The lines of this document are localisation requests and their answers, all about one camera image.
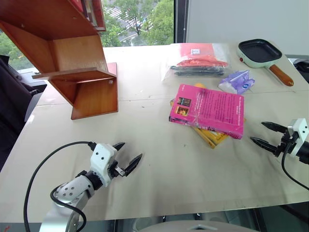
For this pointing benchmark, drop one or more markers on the mint green square frying pan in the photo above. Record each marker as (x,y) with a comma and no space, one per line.
(259,52)

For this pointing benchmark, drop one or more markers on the grey rounded robot torso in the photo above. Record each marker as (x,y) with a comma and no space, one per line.
(188,226)

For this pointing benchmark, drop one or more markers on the purple plastic package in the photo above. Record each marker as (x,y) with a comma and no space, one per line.
(237,83)

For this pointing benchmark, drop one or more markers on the black window frame post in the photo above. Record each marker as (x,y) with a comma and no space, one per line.
(180,21)

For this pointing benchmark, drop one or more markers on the yellow paperback book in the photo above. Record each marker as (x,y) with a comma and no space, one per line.
(213,140)

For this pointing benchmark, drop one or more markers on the clear plastic zip bag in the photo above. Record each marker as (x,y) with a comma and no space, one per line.
(220,52)

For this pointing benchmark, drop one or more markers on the brown wooden bookshelf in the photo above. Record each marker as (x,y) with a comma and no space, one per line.
(84,58)

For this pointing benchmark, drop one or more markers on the black chair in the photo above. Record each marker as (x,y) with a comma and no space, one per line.
(12,108)

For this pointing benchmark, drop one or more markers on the dark office chair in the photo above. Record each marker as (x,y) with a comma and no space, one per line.
(302,67)

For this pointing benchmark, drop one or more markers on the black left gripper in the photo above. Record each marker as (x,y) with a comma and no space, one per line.
(116,170)

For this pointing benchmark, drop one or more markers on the red folded cloth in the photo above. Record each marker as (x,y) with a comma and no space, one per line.
(205,61)

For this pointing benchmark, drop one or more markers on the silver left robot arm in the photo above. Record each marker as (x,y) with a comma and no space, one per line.
(72,191)

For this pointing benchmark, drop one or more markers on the pink paperback book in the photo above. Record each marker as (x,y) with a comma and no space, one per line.
(212,108)

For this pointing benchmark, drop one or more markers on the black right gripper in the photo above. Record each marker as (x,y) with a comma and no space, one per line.
(286,142)

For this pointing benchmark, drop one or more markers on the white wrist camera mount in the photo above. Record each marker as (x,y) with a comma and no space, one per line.
(102,159)
(300,130)

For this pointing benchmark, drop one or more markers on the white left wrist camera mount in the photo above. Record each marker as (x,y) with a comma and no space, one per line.
(102,159)

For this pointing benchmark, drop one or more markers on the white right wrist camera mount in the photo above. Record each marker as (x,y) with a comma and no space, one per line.
(300,130)

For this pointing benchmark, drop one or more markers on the black folded cloth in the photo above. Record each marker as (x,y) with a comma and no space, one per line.
(198,72)

